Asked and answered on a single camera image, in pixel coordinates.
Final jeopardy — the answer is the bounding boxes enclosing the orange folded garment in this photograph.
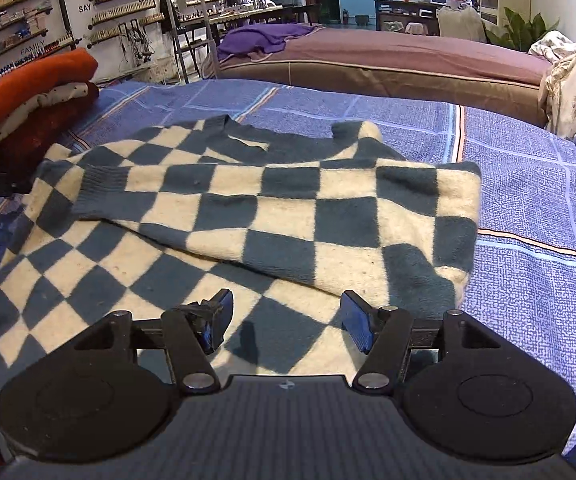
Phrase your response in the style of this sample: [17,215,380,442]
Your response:
[0,49,100,143]

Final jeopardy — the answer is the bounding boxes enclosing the wall shelves of small bottles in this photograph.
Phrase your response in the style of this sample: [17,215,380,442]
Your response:
[0,0,169,96]

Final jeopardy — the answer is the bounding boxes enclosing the purple blanket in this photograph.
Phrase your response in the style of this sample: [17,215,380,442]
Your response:
[216,22,326,61]

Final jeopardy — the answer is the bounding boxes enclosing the white crumpled floral cloth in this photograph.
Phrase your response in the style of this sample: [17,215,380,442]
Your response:
[528,30,576,63]

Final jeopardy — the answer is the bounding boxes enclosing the checkered knit sweater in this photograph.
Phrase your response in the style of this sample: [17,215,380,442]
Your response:
[0,115,484,377]

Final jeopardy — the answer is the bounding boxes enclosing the dark wooden sideboard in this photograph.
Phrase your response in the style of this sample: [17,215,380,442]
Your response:
[374,0,449,36]

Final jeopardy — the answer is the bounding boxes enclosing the white dotted folded garment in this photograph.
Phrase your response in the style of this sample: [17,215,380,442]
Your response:
[0,81,100,171]

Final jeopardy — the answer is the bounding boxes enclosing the metal ladder rack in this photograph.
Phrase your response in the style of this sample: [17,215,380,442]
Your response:
[160,0,220,84]

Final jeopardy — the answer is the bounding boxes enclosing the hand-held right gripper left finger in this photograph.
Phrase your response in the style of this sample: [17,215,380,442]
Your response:
[70,288,235,395]

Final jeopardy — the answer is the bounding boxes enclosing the white cloth-covered chair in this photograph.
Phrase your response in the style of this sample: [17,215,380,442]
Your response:
[437,4,486,43]

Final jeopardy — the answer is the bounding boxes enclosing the dining table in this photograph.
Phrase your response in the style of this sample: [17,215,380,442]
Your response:
[175,2,285,28]

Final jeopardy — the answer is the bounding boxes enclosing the blue plaid bed sheet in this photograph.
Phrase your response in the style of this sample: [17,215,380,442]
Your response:
[0,77,576,461]

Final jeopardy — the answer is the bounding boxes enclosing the brown mattress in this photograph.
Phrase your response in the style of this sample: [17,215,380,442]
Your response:
[215,27,554,128]

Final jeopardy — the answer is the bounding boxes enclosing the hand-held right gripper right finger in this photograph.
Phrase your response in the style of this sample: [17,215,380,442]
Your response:
[340,290,503,392]

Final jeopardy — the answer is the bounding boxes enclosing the dark red folded garment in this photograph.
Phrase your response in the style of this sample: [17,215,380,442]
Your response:
[0,91,100,171]

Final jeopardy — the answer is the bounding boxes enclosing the green potted plant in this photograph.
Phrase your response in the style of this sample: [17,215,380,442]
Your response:
[485,7,561,52]

